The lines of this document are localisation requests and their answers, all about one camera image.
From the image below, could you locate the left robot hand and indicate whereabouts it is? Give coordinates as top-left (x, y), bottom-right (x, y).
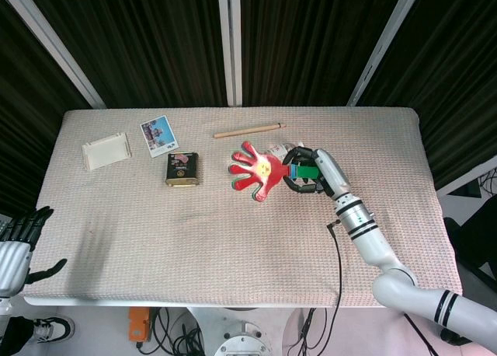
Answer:
top-left (0, 205), bottom-right (68, 298)

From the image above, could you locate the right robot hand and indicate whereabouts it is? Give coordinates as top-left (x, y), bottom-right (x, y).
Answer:
top-left (281, 145), bottom-right (353, 198)

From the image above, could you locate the red hand clapper green handle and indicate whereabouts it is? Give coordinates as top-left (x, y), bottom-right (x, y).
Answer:
top-left (227, 140), bottom-right (321, 202)

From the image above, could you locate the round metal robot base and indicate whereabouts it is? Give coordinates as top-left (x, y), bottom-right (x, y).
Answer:
top-left (213, 320), bottom-right (273, 356)

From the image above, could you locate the clear plastic water bottle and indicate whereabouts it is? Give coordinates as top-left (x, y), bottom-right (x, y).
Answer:
top-left (271, 141), bottom-right (306, 158)

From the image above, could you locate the black white sneaker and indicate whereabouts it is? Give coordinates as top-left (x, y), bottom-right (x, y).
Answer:
top-left (33, 316), bottom-right (75, 344)

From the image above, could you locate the wooden stick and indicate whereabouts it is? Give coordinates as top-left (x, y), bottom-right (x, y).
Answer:
top-left (213, 121), bottom-right (287, 140)

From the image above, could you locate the orange box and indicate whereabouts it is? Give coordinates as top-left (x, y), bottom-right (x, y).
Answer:
top-left (128, 307), bottom-right (151, 344)

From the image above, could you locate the beige waffle tablecloth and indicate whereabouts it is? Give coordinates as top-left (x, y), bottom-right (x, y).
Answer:
top-left (17, 106), bottom-right (465, 309)

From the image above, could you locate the white plastic tray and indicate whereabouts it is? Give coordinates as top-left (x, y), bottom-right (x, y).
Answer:
top-left (81, 131), bottom-right (133, 173)

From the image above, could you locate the black gold meat tin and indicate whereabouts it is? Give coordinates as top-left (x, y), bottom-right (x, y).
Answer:
top-left (165, 152), bottom-right (202, 188)

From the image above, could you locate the photo card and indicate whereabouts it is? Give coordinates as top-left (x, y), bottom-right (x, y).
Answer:
top-left (140, 115), bottom-right (179, 159)

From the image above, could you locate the black curtain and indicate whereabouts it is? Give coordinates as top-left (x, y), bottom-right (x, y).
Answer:
top-left (0, 0), bottom-right (497, 217)

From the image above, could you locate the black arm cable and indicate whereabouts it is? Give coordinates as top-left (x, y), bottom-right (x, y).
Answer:
top-left (325, 218), bottom-right (343, 309)

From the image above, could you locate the white frame post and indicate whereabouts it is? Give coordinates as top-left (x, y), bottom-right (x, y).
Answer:
top-left (0, 0), bottom-right (106, 109)
top-left (217, 0), bottom-right (244, 107)
top-left (346, 0), bottom-right (426, 107)

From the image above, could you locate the black floor cable bundle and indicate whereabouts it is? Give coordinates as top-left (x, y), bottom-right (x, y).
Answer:
top-left (151, 307), bottom-right (205, 356)

